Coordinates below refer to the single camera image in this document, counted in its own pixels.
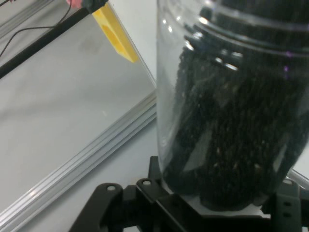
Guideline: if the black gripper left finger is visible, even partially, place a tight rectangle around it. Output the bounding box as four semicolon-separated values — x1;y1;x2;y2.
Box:
69;156;180;232

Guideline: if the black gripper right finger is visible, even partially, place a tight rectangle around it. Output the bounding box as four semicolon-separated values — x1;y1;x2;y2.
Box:
262;178;309;232

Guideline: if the clear jar of black granules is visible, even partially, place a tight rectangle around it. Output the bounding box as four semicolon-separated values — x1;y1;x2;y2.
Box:
156;0;309;211

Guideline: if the yellow plastic box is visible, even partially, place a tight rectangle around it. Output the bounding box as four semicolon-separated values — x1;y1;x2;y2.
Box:
91;4;140;63

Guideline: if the black pole with clamp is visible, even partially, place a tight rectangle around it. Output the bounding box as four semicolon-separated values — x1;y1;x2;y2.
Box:
0;0;108;79

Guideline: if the pink object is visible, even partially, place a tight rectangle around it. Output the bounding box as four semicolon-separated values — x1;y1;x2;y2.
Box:
65;0;83;8

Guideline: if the short aluminium frame rail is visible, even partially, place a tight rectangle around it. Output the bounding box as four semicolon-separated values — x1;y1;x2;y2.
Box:
0;91;159;232

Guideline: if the thin black wire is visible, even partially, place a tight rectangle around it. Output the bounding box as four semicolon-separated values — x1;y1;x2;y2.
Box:
0;0;73;58

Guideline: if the aluminium frame profile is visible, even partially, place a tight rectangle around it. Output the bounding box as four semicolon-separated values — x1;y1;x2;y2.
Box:
0;0;55;38

